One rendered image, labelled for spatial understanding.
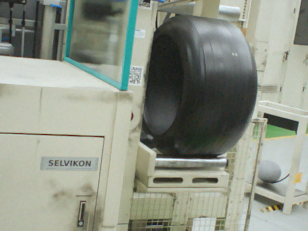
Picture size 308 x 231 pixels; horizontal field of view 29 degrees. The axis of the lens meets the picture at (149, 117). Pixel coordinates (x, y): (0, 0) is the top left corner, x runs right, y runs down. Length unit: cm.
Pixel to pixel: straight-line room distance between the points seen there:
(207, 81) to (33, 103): 90
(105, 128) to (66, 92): 14
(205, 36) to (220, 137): 39
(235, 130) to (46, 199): 100
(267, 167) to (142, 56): 300
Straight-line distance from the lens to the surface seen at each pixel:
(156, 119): 267
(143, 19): 227
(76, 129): 151
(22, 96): 146
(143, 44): 228
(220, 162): 245
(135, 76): 229
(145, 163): 229
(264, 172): 513
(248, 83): 229
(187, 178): 237
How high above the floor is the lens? 149
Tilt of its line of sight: 11 degrees down
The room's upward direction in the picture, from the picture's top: 8 degrees clockwise
